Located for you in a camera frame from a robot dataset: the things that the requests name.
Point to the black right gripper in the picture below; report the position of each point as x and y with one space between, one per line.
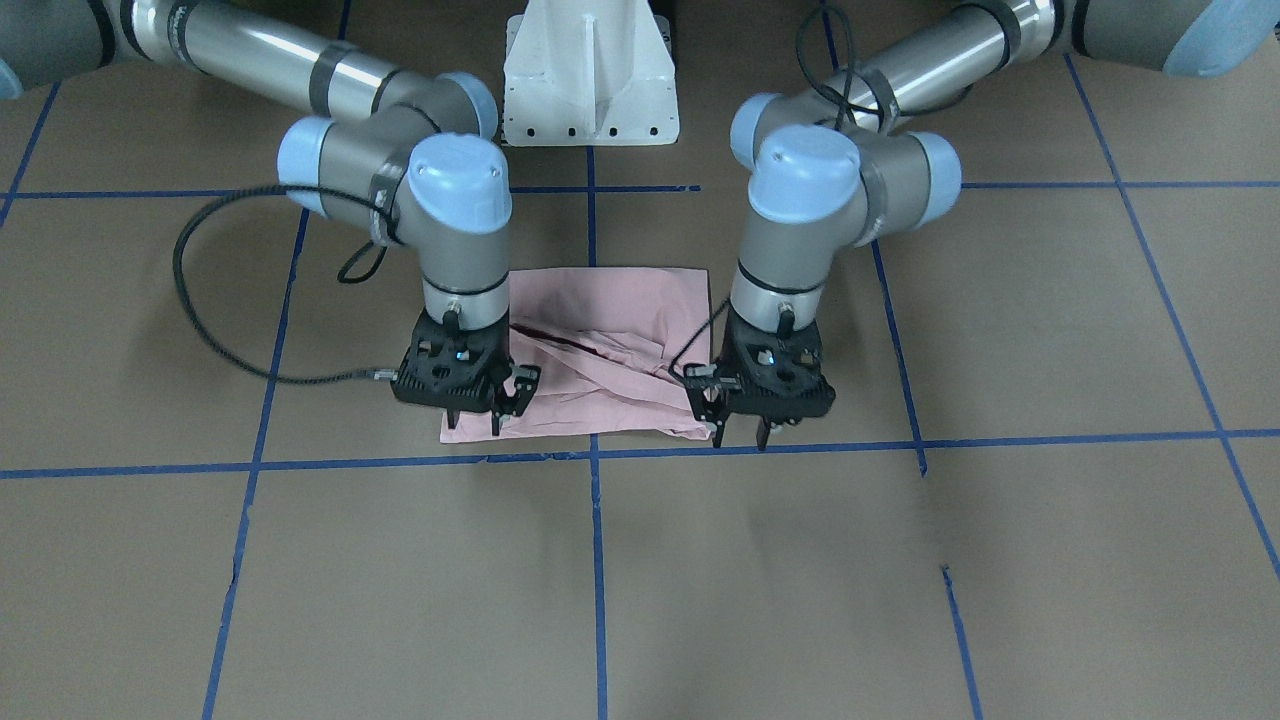
521 386

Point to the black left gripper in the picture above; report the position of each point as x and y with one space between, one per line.
703 381

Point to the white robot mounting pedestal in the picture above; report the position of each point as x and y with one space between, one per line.
589 73

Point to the pink Snoopy t-shirt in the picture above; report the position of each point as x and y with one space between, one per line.
603 339

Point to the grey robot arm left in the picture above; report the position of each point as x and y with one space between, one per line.
831 168

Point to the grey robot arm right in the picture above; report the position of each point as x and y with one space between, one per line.
410 159

